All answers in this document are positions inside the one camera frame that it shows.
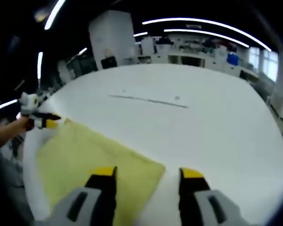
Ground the yellow garment with dark sleeves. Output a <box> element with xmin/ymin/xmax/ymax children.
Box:
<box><xmin>36</xmin><ymin>117</ymin><xmax>166</xmax><ymax>226</ymax></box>

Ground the white square pillar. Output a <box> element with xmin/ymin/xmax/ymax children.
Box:
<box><xmin>88</xmin><ymin>9</ymin><xmax>136</xmax><ymax>71</ymax></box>

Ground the black office chair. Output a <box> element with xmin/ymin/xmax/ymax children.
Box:
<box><xmin>100</xmin><ymin>56</ymin><xmax>117</xmax><ymax>70</ymax></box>

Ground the white cabinet counter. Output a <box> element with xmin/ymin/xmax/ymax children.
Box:
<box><xmin>138</xmin><ymin>53</ymin><xmax>241</xmax><ymax>71</ymax></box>

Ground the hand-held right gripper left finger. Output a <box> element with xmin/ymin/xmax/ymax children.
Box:
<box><xmin>35</xmin><ymin>166</ymin><xmax>118</xmax><ymax>226</ymax></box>

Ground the bright window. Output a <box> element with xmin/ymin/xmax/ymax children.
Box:
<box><xmin>249</xmin><ymin>46</ymin><xmax>280</xmax><ymax>82</ymax></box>

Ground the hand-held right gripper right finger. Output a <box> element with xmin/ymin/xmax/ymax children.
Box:
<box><xmin>178</xmin><ymin>167</ymin><xmax>245</xmax><ymax>226</ymax></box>

